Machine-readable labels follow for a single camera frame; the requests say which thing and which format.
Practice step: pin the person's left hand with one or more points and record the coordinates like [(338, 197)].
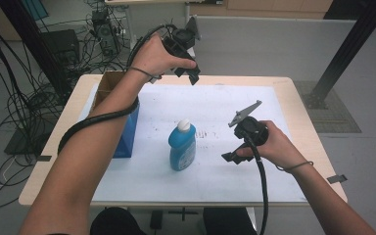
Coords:
[(156, 57)]

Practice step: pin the computer tower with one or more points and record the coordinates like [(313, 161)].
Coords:
[(106, 32)]

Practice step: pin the blue cardboard box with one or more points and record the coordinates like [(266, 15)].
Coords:
[(129, 137)]

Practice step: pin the blue bottle with white cap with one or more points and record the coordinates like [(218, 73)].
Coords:
[(182, 147)]

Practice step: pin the grey tape piece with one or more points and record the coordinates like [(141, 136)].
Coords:
[(44, 158), (337, 178)]

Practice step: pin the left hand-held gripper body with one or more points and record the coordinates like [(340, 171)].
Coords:
[(181, 42)]

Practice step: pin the black floor base plate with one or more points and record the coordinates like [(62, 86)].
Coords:
[(19, 143)]

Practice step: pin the person's left leg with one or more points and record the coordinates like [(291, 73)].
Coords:
[(117, 223)]

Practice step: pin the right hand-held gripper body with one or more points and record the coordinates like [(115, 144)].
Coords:
[(251, 129)]

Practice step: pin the white table mat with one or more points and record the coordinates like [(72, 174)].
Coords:
[(209, 182)]

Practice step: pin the white side table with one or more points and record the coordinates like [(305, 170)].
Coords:
[(130, 23)]

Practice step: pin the person's leg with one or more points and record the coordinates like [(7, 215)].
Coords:
[(117, 223), (228, 223)]

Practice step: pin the person's right leg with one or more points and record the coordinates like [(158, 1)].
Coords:
[(228, 223)]

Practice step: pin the black metal stand post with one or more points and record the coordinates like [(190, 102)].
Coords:
[(36, 42), (349, 45)]

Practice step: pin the black equipment case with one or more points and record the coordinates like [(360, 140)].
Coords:
[(62, 44)]

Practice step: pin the person's right hand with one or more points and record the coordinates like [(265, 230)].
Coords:
[(277, 147)]

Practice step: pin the grey floor mat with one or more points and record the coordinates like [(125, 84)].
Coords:
[(336, 117)]

